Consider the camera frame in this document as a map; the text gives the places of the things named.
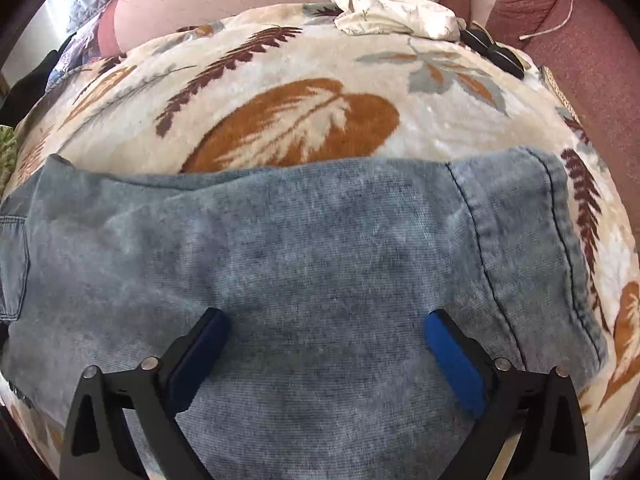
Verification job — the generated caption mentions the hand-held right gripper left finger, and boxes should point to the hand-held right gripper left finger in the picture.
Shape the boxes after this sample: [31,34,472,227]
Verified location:
[59,306,232,480]

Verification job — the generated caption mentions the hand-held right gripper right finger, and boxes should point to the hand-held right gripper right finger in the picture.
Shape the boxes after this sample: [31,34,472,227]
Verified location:
[422,308,591,480]

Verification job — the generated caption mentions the blue denim pants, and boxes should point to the blue denim pants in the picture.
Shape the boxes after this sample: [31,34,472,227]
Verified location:
[0,146,608,480]

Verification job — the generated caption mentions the green cloth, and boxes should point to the green cloth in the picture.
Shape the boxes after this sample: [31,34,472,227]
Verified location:
[0,125,18,186]

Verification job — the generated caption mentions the leaf print blanket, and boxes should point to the leaf print blanket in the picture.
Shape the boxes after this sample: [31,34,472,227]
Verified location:
[0,2,640,480]

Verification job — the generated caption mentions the small black object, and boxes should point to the small black object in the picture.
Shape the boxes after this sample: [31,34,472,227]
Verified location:
[459,21,527,80]

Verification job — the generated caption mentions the dark cloth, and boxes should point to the dark cloth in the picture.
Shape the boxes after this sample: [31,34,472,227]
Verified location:
[0,50,66,126]

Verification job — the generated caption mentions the reddish brown sofa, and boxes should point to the reddish brown sofa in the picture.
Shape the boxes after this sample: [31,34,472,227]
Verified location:
[440,0,640,271]

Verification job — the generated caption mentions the pale patterned cloth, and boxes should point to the pale patterned cloth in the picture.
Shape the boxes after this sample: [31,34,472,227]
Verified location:
[47,25,108,91]

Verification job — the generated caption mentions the pink pillow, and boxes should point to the pink pillow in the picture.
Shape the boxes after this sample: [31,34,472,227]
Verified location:
[97,0,351,56]

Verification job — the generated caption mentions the cream floral cloth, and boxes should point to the cream floral cloth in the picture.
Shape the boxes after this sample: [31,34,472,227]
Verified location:
[312,0,463,41]

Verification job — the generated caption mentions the white cable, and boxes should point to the white cable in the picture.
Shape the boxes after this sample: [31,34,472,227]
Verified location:
[519,0,576,42]

